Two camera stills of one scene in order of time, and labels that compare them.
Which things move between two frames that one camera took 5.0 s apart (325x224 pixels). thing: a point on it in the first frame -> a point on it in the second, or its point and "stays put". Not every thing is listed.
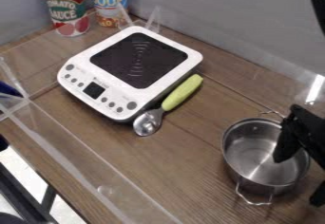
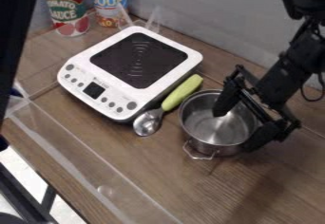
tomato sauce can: x=68 y=7 stays put
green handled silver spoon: x=147 y=121 stays put
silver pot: x=248 y=154 -> x=213 y=135
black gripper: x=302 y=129 -> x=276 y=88
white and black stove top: x=123 y=75 stays put
